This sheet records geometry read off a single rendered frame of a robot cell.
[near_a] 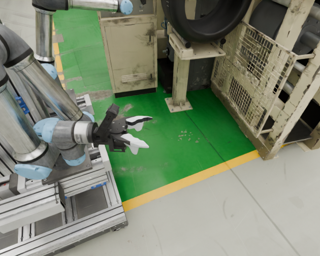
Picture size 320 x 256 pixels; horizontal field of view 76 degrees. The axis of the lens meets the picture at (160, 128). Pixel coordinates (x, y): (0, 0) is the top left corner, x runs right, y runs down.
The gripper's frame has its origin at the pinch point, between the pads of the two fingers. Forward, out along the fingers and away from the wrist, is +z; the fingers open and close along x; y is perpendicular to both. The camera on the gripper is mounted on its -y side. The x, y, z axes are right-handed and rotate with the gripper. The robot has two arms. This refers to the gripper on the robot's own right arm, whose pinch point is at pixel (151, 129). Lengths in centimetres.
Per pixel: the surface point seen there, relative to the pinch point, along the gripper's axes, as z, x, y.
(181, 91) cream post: 20, -152, 64
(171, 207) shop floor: 11, -36, 103
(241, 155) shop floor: 76, -88, 95
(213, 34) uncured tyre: 36, -105, -5
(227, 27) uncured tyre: 46, -107, -10
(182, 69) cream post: 19, -149, 37
